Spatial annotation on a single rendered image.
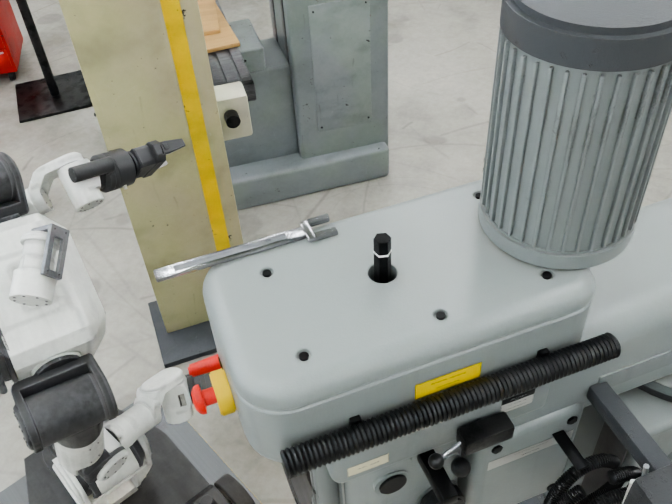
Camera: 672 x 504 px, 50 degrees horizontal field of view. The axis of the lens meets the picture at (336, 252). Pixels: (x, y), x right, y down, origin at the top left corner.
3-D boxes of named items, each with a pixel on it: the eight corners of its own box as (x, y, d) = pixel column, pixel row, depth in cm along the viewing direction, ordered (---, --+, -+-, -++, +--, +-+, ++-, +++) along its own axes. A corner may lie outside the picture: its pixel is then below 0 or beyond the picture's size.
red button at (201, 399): (199, 422, 95) (193, 405, 92) (192, 399, 97) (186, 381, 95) (223, 414, 95) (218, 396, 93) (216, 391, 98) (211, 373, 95)
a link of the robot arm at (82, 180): (115, 202, 169) (71, 217, 162) (94, 161, 169) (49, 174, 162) (133, 183, 161) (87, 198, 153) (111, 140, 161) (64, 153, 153)
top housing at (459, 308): (261, 485, 89) (243, 411, 78) (210, 333, 107) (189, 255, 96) (589, 364, 99) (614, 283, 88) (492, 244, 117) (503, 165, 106)
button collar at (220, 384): (224, 425, 95) (217, 398, 91) (213, 390, 99) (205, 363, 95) (239, 420, 96) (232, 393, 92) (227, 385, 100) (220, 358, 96)
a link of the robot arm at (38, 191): (101, 189, 164) (46, 216, 162) (83, 154, 164) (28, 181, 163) (94, 184, 158) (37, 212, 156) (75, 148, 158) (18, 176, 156)
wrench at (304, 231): (158, 288, 92) (157, 284, 91) (152, 268, 94) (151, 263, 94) (338, 234, 97) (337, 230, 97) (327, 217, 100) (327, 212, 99)
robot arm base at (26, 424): (36, 468, 124) (27, 440, 115) (10, 407, 130) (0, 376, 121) (120, 429, 131) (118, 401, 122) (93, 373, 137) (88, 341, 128)
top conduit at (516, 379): (289, 485, 84) (287, 469, 82) (279, 455, 87) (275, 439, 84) (618, 362, 94) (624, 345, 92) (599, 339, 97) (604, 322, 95)
